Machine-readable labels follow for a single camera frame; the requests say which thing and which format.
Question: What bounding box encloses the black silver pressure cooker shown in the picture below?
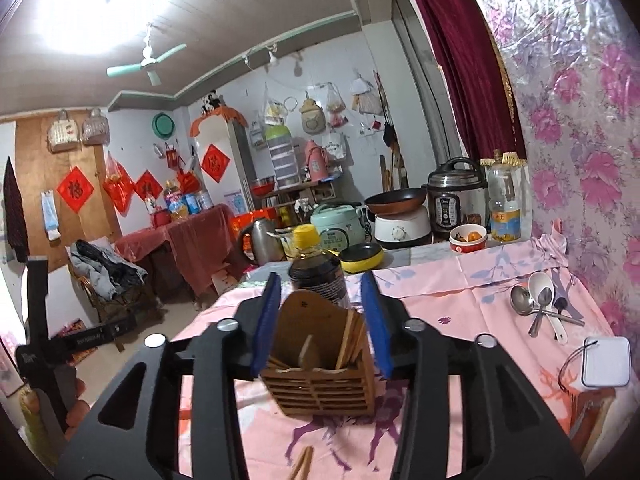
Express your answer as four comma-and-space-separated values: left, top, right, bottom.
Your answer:
426, 156, 489, 239

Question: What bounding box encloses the white electric cooker base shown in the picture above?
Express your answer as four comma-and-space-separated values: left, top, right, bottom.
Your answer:
374, 207, 432, 249

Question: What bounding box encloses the white square case with cord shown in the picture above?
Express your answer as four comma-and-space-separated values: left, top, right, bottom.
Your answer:
557, 336, 632, 392

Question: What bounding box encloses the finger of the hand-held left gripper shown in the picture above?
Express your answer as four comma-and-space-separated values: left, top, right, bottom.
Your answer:
50, 317, 139, 359

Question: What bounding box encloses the stainless steel kettle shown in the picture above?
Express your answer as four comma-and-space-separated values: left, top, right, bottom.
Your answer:
237, 218, 286, 267

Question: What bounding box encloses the dark red velvet curtain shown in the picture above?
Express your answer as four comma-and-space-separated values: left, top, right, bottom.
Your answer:
407, 0, 529, 162

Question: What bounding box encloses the pink printed tablecloth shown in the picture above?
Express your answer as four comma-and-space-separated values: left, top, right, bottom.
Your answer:
177, 237, 621, 480

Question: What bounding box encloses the yellow electric skillet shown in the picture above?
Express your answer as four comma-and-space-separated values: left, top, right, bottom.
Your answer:
339, 243, 385, 275

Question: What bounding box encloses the white refrigerator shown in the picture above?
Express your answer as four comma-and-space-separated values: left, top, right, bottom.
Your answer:
192, 120, 257, 212

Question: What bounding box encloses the dark sauce bottle yellow cap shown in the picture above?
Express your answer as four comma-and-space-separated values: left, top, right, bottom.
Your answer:
288, 224, 350, 312

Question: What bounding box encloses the pink thermos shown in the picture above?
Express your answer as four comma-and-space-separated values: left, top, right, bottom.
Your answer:
304, 140, 329, 182

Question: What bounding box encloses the metal ladle spoon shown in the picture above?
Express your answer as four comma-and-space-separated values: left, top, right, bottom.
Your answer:
510, 285, 545, 339

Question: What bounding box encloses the stacked container green lid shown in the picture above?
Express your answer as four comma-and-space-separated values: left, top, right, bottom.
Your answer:
265, 125, 301, 189

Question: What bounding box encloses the table with red cloth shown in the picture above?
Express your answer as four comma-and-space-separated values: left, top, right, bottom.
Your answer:
115, 205, 237, 302

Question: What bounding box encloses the red and white bowl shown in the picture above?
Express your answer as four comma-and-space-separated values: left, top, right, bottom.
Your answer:
449, 225, 489, 254

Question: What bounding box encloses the wicker chair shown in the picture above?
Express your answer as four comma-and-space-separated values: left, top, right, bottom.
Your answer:
67, 260, 157, 323

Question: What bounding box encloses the green rice cooker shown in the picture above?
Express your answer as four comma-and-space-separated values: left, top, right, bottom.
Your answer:
310, 203, 370, 254

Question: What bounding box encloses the blue white hanging pouch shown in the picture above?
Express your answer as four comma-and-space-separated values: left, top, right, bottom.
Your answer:
41, 190, 61, 242

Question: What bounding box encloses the yellow cooking oil jug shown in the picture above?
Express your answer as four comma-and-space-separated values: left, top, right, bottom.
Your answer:
164, 180, 189, 224

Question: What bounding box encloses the clear oil bottle yellow label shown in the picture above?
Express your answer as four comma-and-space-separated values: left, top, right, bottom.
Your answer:
487, 150, 524, 244

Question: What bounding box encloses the slim metal spoon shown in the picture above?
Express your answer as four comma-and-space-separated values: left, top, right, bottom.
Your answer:
537, 297, 586, 327

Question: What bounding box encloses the grey black jacket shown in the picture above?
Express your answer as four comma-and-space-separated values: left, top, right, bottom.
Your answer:
69, 239, 149, 302

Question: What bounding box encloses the green round plate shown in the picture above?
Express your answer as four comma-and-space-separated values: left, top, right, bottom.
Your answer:
152, 112, 176, 140

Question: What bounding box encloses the brown wooden board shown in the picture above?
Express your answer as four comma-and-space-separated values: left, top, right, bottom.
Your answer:
564, 385, 619, 467

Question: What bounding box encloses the red diamond paper decoration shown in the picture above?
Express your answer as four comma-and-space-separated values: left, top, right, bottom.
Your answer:
135, 170, 164, 202
56, 166, 95, 214
200, 144, 232, 184

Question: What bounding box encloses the green ceiling fan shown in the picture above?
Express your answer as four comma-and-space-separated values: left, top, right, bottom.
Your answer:
106, 22, 189, 87

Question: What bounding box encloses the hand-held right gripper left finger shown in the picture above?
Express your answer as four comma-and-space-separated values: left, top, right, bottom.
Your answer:
55, 272, 283, 480

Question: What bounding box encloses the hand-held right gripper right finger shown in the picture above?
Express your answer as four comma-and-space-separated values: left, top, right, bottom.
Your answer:
360, 272, 586, 480

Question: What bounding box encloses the brown frying pan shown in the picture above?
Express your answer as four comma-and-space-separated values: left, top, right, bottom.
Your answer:
364, 187, 429, 216

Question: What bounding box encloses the person's left hand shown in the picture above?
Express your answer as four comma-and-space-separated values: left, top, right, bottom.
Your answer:
64, 377, 92, 429

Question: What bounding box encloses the floral plastic wall sheet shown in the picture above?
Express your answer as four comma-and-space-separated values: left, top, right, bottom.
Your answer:
452, 0, 640, 343

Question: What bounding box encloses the dark hanging cloth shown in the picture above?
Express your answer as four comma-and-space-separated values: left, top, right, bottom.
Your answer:
2, 157, 30, 264

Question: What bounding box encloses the red plastic bag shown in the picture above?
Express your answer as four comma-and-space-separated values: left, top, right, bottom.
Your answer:
103, 152, 135, 214

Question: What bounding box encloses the woven hanging bag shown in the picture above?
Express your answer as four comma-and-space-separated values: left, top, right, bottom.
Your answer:
47, 110, 81, 154
81, 108, 110, 147

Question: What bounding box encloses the orange cloth cover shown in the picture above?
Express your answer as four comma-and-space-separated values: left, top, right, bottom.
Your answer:
189, 106, 249, 136

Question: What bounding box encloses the beige hanging bag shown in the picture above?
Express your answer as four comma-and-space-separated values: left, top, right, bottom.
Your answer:
300, 97, 324, 134

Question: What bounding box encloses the wooden slatted chopstick holder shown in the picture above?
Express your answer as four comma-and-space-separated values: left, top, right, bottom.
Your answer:
260, 290, 377, 419

